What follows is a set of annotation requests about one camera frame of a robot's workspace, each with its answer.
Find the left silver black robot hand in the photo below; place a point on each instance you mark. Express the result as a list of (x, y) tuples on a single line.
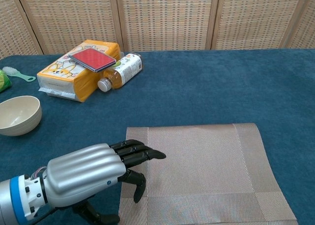
[(83, 170)]

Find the white bowl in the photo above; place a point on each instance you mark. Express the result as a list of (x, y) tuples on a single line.
[(17, 114)]

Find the brown woven placemat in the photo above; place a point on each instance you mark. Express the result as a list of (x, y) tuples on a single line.
[(209, 166)]

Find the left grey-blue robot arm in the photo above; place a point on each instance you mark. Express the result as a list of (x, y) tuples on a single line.
[(9, 200)]

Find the orange corgi tissue pack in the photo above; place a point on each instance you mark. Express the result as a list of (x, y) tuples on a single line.
[(81, 83)]

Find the tea bottle with label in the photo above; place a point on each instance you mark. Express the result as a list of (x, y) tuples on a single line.
[(125, 67)]

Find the red flat case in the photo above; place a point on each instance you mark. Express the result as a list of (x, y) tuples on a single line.
[(92, 58)]

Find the mint green brush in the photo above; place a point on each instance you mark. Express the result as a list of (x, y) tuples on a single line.
[(17, 73)]

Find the green yellow wipes pack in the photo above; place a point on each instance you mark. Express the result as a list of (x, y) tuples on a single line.
[(4, 81)]

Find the blue felt table cover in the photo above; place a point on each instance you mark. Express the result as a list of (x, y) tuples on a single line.
[(221, 87)]

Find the bamboo folding screen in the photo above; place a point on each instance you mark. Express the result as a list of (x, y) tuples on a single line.
[(167, 18)]

